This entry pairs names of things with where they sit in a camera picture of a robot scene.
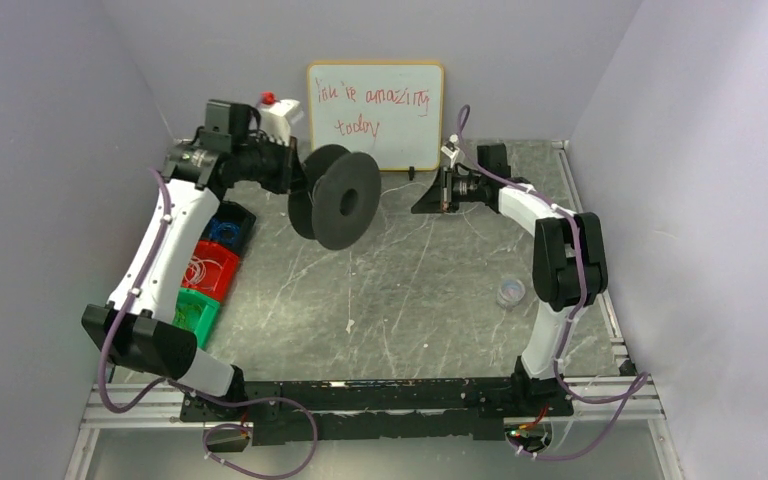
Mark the black bin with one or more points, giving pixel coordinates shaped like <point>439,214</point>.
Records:
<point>232,227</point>

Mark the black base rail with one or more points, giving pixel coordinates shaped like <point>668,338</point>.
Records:
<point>481,408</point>

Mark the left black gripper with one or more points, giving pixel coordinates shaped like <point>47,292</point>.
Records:
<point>293,170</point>

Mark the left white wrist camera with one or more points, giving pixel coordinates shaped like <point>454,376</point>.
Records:
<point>278,116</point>

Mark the green bin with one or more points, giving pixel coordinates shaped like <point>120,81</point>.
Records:
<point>197,313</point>

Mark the red bin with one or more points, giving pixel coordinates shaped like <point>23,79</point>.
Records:
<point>211,270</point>

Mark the yellow-framed whiteboard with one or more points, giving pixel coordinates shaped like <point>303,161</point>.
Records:
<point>391,110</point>

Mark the clear round container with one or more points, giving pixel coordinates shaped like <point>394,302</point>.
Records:
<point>510,293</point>

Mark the black cable spool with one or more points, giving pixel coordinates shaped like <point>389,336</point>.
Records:
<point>339,198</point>

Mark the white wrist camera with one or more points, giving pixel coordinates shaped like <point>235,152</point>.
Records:
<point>451,149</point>
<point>278,116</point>

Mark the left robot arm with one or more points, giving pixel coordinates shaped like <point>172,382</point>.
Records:
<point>134,327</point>

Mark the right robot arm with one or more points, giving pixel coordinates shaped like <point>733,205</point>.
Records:
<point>569,268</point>

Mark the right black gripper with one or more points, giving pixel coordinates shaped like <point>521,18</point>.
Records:
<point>444,189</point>

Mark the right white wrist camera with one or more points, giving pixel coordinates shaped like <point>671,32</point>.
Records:
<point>451,149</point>

